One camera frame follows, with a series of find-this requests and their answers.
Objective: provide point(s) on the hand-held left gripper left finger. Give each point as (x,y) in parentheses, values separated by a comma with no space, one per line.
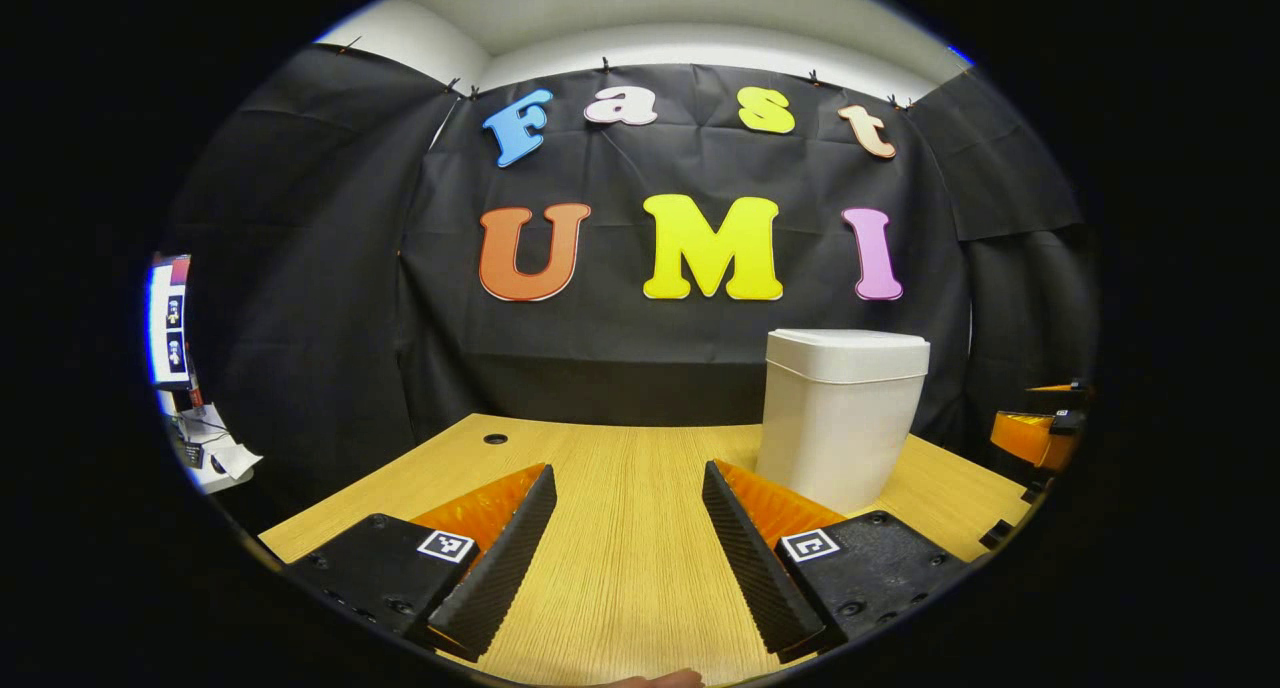
(500,558)

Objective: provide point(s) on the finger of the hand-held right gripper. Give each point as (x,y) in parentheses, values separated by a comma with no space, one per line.
(1030,438)

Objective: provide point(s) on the white loose papers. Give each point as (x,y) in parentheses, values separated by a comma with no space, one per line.
(230,460)

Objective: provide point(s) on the computer monitor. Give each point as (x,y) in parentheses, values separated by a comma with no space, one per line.
(168,323)

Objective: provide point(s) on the white desktop garbage bin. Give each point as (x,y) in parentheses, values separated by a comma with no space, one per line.
(840,428)

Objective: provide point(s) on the black backdrop cloth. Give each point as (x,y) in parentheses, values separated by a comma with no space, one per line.
(615,168)

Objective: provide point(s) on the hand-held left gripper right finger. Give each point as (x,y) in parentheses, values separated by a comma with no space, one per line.
(760,563)

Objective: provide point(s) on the wooden desktop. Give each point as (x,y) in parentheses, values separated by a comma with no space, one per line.
(630,508)

